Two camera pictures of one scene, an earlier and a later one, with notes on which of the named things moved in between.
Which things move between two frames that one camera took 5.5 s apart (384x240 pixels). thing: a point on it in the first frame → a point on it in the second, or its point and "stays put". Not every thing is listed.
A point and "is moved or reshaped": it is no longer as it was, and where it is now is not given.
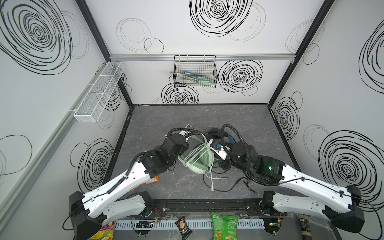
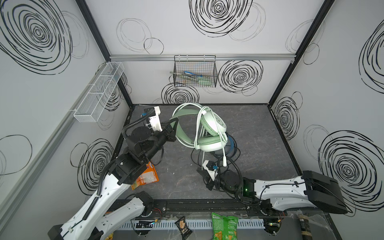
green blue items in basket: (192, 78) stays put
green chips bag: (224, 227) stays put
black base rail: (203, 209) stays put
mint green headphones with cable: (199, 157) is moved or reshaped
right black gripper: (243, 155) → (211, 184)
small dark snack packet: (185, 232) stays put
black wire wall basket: (195, 71) stays put
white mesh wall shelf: (89, 109) stays put
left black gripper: (182, 143) → (170, 133)
